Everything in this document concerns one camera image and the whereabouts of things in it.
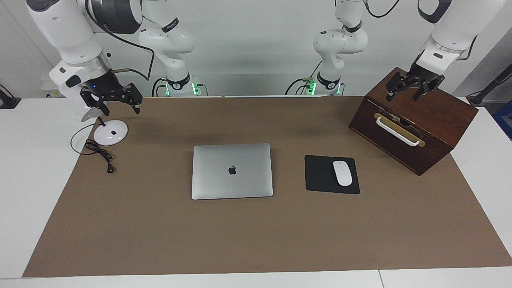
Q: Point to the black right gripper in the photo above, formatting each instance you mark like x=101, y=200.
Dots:
x=106, y=86

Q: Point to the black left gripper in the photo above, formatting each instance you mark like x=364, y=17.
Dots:
x=422, y=76

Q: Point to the grey aluminium laptop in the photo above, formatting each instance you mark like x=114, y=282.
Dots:
x=232, y=184

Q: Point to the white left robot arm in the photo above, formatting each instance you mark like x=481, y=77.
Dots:
x=460, y=20

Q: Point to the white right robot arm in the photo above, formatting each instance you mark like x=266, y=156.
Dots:
x=64, y=32

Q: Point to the dark brown wooden box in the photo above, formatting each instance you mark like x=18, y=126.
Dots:
x=420, y=120

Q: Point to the white desk lamp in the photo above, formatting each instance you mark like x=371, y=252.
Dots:
x=114, y=138

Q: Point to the black tripod stand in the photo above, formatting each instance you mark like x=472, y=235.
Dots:
x=476, y=98

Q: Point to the white power strip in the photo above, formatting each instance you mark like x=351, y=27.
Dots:
x=48, y=90

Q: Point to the blue crate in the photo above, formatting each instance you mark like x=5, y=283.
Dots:
x=506, y=118

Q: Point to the black stand base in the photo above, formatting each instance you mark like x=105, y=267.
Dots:
x=8, y=102

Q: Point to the white computer mouse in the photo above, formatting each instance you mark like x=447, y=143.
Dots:
x=342, y=174

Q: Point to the black mouse pad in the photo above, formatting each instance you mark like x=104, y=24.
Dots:
x=320, y=176

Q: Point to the brown table mat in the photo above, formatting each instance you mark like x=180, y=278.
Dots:
x=256, y=240

